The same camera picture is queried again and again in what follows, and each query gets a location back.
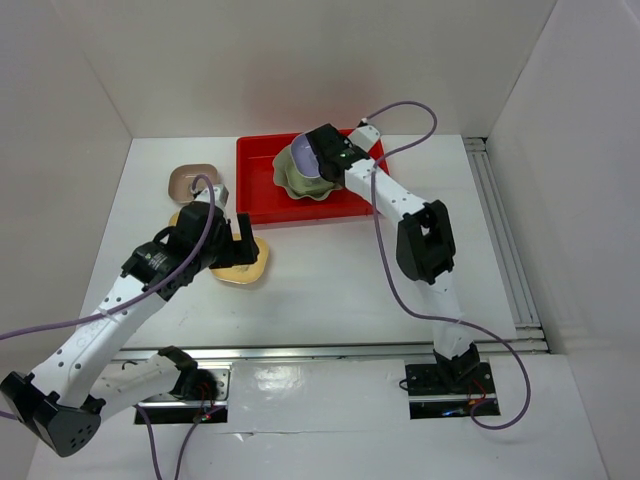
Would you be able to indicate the large green scalloped bowl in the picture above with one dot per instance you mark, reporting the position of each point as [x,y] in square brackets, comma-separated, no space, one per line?
[281,163]

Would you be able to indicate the yellow square plate upper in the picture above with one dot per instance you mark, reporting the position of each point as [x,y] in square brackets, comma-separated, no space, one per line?
[174,219]

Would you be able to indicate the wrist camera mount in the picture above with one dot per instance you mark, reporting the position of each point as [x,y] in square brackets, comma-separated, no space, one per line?
[365,135]
[217,194]

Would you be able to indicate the pink square panda plate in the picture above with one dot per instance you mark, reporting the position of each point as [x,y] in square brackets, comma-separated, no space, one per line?
[181,180]

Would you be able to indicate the purple square panda plate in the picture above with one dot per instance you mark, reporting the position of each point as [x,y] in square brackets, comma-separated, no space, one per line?
[304,157]

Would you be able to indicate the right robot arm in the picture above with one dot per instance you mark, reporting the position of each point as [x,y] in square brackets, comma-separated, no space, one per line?
[424,240]

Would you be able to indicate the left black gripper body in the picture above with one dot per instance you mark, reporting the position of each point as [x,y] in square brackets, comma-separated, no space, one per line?
[215,255]

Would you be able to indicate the red plastic bin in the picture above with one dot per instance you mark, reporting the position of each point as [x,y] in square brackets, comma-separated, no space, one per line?
[267,203]

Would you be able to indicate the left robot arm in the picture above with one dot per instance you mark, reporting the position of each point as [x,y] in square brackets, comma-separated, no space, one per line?
[64,400]

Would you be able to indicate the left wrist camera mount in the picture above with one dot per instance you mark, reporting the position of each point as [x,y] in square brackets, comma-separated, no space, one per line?
[217,194]

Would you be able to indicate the yellow square panda plate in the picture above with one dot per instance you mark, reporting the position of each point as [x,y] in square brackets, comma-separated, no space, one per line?
[245,274]

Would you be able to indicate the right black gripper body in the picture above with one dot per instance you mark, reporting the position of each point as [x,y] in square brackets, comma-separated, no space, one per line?
[345,142]

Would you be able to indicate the aluminium mounting rail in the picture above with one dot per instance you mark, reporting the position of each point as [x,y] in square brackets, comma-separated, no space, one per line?
[529,345]

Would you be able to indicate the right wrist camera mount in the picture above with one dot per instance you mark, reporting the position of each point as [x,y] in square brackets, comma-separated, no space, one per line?
[365,135]

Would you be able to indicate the green square plate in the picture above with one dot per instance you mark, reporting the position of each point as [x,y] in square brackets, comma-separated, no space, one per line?
[303,185]

